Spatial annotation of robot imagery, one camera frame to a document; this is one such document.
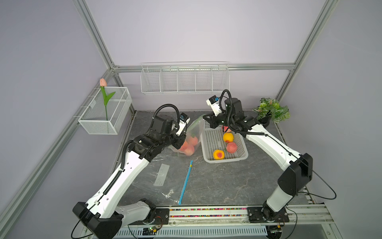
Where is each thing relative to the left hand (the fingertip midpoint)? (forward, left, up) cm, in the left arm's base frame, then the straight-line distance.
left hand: (183, 133), depth 70 cm
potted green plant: (+17, -51, -5) cm, 54 cm away
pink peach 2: (+3, 0, -17) cm, 17 cm away
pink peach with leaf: (+11, -5, -24) cm, 27 cm away
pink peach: (+1, -2, -18) cm, 18 cm away
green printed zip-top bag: (+11, -6, -12) cm, 17 cm away
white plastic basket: (+14, -18, -29) cm, 37 cm away
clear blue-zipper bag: (-11, +14, -31) cm, 36 cm away
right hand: (+11, -11, 0) cm, 16 cm away
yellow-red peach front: (0, -20, -24) cm, 31 cm away
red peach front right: (+4, -29, -23) cm, 37 cm away
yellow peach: (+11, -28, -23) cm, 39 cm away
